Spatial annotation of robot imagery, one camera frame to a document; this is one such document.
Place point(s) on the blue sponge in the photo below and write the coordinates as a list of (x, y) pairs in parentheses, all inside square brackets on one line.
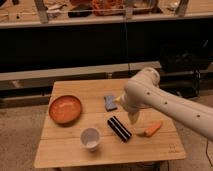
[(110, 105)]

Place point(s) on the wooden table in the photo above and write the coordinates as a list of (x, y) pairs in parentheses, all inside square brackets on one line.
[(61, 147)]

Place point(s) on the orange bowl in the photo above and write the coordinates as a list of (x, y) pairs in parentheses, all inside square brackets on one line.
[(65, 109)]

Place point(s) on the black object on shelf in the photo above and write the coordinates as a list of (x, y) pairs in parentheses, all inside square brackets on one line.
[(81, 10)]

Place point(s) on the white tapered gripper tip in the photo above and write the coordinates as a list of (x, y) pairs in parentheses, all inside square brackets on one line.
[(133, 117)]

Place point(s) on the black striped box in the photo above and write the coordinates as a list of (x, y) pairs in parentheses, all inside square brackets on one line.
[(123, 133)]

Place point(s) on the orange carrot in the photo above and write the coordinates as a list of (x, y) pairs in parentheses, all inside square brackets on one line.
[(151, 130)]

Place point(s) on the orange object on shelf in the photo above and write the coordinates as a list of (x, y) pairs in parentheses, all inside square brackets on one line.
[(115, 7)]

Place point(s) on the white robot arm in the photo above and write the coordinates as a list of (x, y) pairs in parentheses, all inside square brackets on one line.
[(143, 88)]

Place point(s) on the white paper cup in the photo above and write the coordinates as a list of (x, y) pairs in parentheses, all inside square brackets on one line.
[(90, 139)]

